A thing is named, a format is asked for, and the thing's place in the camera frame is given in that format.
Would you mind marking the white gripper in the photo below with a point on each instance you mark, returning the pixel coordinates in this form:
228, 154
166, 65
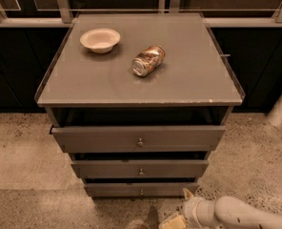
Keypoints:
191, 208

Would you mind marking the grey bottom drawer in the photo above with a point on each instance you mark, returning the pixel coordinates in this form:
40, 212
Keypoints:
140, 190

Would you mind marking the grey drawer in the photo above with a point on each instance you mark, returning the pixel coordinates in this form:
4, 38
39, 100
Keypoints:
133, 139
140, 190
139, 168

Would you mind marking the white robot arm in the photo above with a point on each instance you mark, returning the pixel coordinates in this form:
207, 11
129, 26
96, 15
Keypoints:
222, 213

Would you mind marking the grey middle drawer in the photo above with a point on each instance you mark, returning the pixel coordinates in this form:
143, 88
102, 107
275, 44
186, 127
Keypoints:
139, 168

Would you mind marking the grey drawer cabinet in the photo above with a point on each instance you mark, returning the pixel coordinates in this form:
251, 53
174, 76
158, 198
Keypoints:
194, 85

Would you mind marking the grey top drawer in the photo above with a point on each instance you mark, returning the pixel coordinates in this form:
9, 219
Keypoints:
133, 139

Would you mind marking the crushed brown soda can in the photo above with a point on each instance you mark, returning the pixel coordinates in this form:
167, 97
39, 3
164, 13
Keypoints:
148, 60

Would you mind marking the white paper bowl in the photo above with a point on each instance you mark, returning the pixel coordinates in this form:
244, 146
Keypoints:
100, 40

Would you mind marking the metal railing frame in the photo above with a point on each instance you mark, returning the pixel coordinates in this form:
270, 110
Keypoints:
67, 11

